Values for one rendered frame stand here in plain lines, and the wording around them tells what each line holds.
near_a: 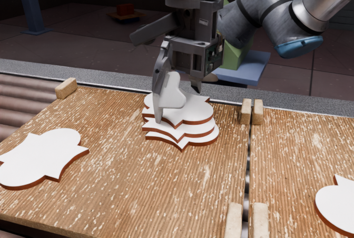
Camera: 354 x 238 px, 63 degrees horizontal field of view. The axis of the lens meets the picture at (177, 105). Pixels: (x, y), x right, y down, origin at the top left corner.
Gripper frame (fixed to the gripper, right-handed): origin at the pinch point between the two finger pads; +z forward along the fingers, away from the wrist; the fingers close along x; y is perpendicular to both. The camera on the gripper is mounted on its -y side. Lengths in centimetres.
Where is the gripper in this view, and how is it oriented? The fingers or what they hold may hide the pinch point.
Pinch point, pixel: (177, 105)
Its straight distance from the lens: 54.7
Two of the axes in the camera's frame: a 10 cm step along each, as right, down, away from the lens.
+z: 0.0, 8.6, 5.0
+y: 8.3, 2.8, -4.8
